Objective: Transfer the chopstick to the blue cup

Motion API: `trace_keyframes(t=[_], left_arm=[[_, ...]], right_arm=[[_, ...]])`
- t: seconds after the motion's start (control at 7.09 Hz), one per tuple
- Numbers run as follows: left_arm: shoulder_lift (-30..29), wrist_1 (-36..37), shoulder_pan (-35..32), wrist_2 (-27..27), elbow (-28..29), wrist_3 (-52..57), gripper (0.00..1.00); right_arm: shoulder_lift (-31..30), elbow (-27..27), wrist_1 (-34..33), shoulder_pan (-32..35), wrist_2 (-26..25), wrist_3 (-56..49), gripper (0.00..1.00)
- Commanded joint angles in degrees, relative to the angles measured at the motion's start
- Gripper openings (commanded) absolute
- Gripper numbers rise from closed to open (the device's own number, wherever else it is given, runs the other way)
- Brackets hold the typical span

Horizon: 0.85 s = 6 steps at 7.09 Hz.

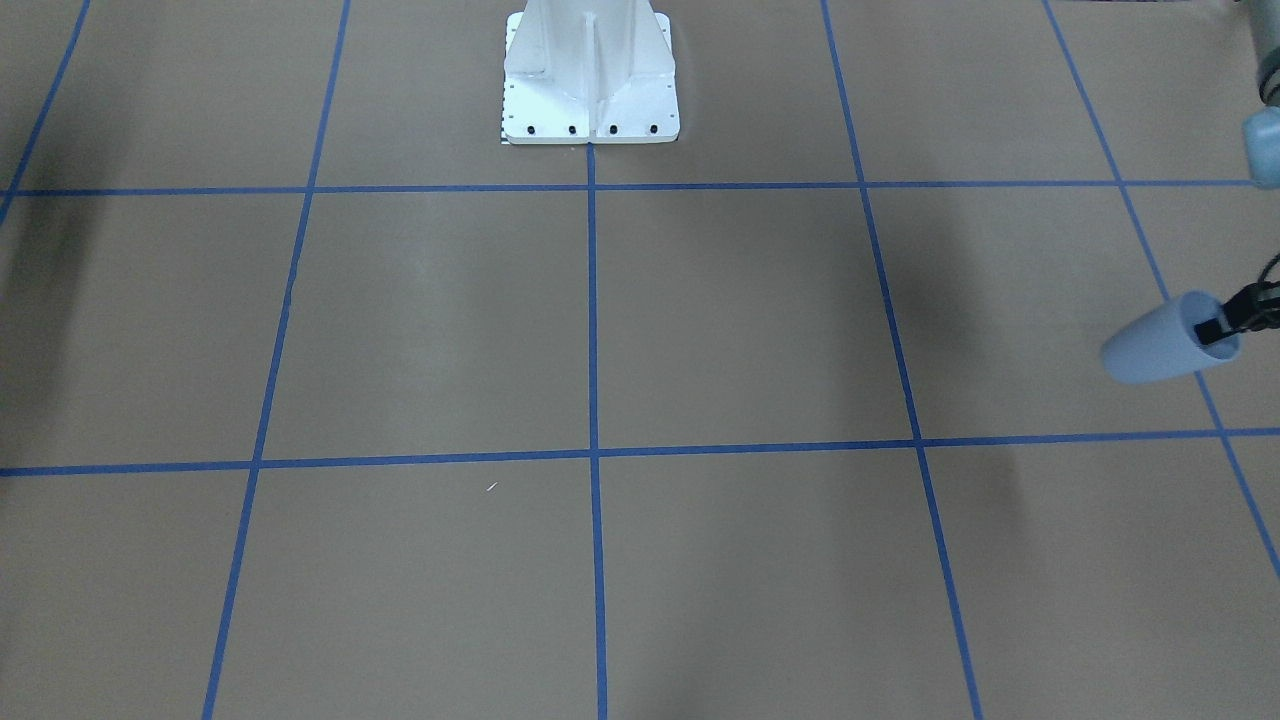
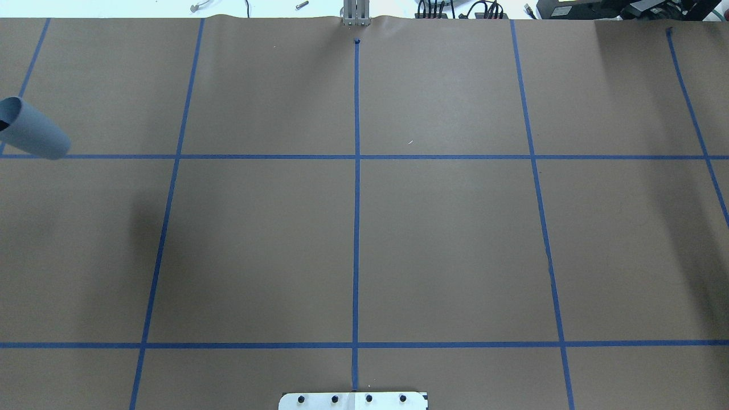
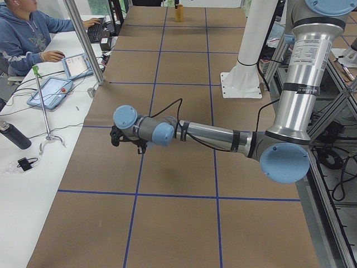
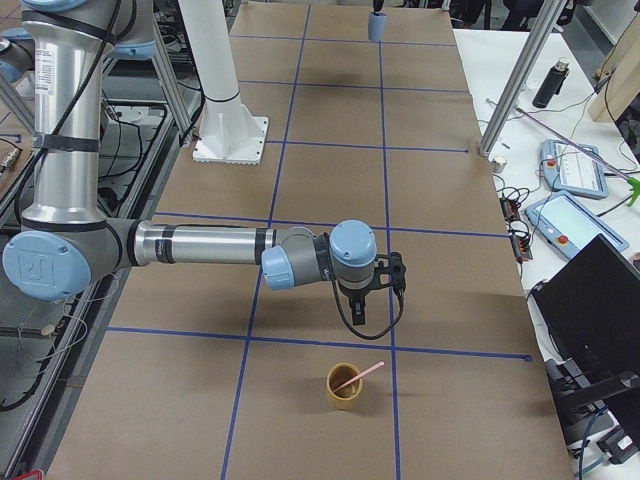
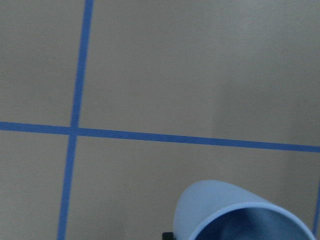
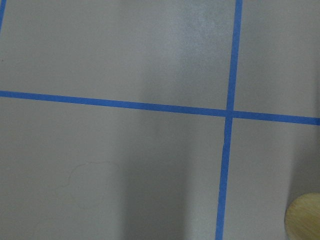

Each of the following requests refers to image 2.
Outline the white camera mast column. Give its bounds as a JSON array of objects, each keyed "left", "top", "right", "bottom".
[{"left": 278, "top": 391, "right": 429, "bottom": 409}]

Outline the aluminium frame post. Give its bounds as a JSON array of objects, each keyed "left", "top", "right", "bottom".
[{"left": 341, "top": 0, "right": 371, "bottom": 27}]

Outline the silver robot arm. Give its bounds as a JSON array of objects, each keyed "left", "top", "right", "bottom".
[{"left": 1, "top": 96, "right": 71, "bottom": 160}]

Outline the black power strip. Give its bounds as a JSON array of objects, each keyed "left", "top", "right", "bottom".
[{"left": 413, "top": 1, "right": 509, "bottom": 20}]

